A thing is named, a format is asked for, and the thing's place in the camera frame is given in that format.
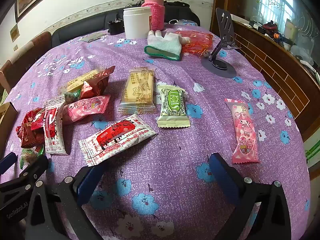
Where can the green striped box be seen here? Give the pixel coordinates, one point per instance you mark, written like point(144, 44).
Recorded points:
point(312, 152)

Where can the yellow wall sticker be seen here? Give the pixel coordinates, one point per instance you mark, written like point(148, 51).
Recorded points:
point(14, 33)

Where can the red plastic bag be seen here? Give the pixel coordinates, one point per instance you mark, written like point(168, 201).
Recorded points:
point(197, 41)

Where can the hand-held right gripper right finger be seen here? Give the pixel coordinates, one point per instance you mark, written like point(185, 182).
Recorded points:
point(225, 177)

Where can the grey card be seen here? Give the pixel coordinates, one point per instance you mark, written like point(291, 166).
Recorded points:
point(93, 37)

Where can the wooden sideboard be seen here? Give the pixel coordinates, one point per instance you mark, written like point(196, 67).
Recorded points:
point(275, 67)

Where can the green wrapped candy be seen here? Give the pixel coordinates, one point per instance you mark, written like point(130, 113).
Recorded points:
point(27, 156)
point(72, 96)

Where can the long pink cartoon snack packet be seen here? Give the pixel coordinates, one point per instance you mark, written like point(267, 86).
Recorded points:
point(243, 132)

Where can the bright red snack packet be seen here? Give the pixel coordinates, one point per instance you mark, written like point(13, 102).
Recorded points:
point(35, 116)

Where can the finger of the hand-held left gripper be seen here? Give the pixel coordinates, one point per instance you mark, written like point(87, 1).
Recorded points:
point(7, 161)
point(32, 170)

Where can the brown upholstered chair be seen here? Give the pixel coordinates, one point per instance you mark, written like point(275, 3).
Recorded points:
point(37, 47)

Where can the white and green glove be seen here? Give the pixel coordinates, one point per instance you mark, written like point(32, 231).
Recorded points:
point(165, 45)

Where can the green and white snack packet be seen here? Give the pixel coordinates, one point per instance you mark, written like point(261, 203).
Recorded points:
point(172, 105)

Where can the long white red snack packet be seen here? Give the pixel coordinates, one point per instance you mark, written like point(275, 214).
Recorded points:
point(115, 137)

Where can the dark red foil snack packet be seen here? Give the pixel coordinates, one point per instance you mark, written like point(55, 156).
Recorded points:
point(96, 83)

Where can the short pink snack packet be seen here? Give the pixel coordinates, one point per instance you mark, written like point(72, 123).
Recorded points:
point(82, 108)

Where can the beige biscuit packet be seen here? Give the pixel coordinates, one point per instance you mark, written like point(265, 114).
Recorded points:
point(137, 90)

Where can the pink knit-sleeved thermos bottle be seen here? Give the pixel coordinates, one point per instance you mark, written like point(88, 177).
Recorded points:
point(156, 12)

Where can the window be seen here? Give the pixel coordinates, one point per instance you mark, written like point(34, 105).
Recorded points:
point(275, 2)

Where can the cardboard box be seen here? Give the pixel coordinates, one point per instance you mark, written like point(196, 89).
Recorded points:
point(7, 120)

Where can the yellow biscuit packet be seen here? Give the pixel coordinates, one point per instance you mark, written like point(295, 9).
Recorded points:
point(77, 80)

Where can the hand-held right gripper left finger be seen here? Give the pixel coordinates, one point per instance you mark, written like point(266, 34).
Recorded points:
point(87, 180)

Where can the black sofa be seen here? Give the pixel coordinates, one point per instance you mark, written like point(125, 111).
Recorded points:
point(80, 27)

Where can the black bag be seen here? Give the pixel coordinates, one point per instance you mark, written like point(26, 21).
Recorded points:
point(178, 6)

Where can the grey phone stand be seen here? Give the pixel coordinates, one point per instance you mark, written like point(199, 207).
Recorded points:
point(220, 65)

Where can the white plastic tub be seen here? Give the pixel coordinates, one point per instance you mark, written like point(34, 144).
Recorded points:
point(137, 22)

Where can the purple floral tablecloth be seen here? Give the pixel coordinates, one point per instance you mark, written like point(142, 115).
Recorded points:
point(175, 155)

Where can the small white red snack packet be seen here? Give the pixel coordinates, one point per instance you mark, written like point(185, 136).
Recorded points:
point(53, 127)

